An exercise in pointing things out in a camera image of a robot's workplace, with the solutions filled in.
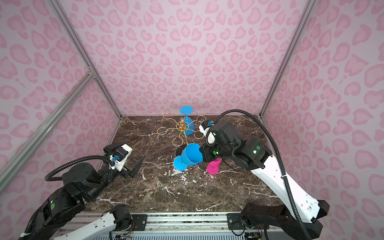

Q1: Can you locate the magenta wine glass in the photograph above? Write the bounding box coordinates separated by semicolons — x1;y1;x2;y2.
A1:
207;159;222;175

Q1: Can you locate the blue wine glass front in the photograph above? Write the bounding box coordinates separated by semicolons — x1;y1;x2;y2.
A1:
174;143;203;171

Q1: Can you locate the blue wine glass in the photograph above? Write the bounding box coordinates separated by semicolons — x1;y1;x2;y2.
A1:
180;106;195;136
174;143;203;171

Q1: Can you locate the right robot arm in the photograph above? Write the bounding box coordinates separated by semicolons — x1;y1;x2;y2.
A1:
199;121;330;240

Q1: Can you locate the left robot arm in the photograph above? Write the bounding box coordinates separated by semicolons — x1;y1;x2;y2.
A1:
19;155;143;240

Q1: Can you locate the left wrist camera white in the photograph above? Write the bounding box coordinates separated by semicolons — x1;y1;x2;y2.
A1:
110;144;133;172

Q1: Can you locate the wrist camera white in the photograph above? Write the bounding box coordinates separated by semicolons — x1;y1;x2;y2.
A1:
110;144;133;172
199;120;214;137

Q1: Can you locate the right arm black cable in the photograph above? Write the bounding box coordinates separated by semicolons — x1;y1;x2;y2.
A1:
205;109;313;240

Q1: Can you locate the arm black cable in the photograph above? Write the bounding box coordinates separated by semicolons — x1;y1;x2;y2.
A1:
43;154;115;183
205;109;313;240

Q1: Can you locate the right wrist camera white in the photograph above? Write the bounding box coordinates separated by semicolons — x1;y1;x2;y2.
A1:
199;120;214;137

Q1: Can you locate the gold wire glass rack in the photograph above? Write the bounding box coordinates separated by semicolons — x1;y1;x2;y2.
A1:
157;113;207;157

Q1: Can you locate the aluminium mounting rail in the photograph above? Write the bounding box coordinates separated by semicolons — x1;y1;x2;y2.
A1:
55;210;319;240

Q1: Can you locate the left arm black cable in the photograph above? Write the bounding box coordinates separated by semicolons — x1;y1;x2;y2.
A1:
43;154;115;183

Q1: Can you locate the aluminium frame strut diagonal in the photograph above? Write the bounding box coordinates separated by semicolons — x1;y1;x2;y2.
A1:
1;71;95;193

